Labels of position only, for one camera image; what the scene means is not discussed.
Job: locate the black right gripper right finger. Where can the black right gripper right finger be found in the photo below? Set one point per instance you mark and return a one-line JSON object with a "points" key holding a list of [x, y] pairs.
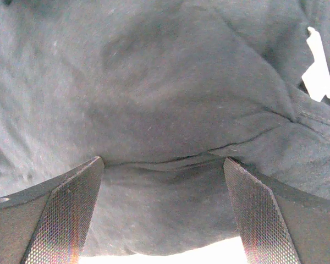
{"points": [[277, 223]]}

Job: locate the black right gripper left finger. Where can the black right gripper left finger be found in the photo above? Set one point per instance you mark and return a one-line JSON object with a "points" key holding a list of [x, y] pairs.
{"points": [[49, 222]]}

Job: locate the black t shirt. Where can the black t shirt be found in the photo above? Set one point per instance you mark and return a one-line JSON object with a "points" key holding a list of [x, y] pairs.
{"points": [[164, 91]]}

